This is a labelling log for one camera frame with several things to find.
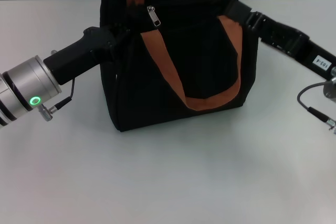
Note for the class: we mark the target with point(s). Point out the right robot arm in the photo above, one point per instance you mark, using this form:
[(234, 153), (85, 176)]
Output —
[(331, 87)]

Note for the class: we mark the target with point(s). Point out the silver zipper pull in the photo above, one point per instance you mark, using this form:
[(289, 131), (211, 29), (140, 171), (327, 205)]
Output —
[(153, 16)]

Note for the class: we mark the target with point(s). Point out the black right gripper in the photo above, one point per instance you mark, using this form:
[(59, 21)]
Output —
[(288, 37)]

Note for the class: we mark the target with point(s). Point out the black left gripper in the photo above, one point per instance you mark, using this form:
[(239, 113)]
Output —
[(78, 56)]

